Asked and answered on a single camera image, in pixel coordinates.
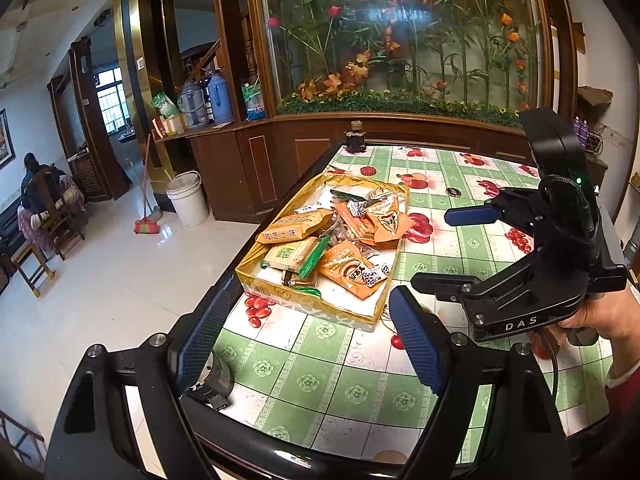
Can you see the green edged cracker packet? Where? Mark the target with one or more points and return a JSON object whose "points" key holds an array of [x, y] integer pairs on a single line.
{"points": [[292, 255]]}

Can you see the wooden display cabinet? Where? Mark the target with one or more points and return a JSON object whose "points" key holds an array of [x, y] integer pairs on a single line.
{"points": [[280, 160]]}

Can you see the brown cardboard piece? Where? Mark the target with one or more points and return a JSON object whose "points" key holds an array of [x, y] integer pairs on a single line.
{"points": [[595, 95]]}

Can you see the wooden stool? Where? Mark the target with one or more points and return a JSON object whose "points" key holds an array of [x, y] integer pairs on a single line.
{"points": [[35, 260]]}

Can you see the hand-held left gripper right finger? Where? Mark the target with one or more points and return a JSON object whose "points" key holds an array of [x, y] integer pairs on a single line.
{"points": [[417, 345]]}

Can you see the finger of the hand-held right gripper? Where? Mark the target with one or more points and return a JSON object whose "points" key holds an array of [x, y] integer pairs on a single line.
{"points": [[440, 282], [470, 216]]}

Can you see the blue green plastic bag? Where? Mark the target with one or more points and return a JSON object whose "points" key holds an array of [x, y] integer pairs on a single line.
{"points": [[254, 102]]}

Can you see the barred window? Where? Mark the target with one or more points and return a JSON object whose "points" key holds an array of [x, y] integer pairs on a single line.
{"points": [[112, 105]]}

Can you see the artificial flower display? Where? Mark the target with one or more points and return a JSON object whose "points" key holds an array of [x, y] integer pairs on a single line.
{"points": [[400, 35]]}

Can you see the small orange packet white logo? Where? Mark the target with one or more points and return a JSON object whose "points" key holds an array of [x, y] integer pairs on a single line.
{"points": [[395, 222]]}

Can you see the green white bag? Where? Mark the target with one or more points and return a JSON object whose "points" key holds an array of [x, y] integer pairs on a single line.
{"points": [[165, 105]]}

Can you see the fruit print tablecloth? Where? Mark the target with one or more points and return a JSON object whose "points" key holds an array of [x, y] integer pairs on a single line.
{"points": [[350, 390]]}

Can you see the wooden chair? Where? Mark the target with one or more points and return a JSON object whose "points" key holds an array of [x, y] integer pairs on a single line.
{"points": [[60, 230]]}

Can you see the white bucket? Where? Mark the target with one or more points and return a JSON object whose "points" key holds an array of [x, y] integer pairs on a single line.
{"points": [[187, 197]]}

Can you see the orange snack packet round logo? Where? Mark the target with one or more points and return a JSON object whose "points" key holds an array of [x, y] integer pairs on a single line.
{"points": [[345, 267]]}

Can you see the black jar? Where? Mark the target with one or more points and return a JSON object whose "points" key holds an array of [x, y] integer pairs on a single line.
{"points": [[356, 140]]}

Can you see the broom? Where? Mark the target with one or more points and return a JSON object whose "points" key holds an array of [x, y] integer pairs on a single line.
{"points": [[146, 227]]}

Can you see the yellow biscuit packet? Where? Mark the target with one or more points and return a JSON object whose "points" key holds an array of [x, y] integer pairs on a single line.
{"points": [[295, 227]]}

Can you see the white foam box yellow tape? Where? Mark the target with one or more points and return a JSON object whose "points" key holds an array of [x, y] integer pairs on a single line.
{"points": [[320, 310]]}

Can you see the framed wall picture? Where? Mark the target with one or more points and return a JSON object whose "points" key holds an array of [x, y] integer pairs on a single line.
{"points": [[4, 137]]}

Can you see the small red white boxes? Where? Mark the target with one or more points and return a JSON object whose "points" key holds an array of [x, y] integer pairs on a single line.
{"points": [[170, 126]]}

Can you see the woven basket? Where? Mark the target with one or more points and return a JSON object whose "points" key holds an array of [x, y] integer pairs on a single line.
{"points": [[90, 175]]}

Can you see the person's right forearm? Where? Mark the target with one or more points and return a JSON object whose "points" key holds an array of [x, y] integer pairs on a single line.
{"points": [[625, 390]]}

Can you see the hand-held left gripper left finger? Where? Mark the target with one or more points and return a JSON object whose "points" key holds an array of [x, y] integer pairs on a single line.
{"points": [[205, 332]]}

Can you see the blue thermos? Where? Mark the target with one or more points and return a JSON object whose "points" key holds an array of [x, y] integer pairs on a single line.
{"points": [[218, 97]]}

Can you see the person's right hand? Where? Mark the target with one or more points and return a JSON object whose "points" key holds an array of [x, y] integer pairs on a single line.
{"points": [[610, 315]]}

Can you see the long green wrapper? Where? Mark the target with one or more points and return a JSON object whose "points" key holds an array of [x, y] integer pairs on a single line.
{"points": [[307, 291]]}

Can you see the dark bottle cap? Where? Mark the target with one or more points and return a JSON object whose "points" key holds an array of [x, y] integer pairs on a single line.
{"points": [[454, 191]]}

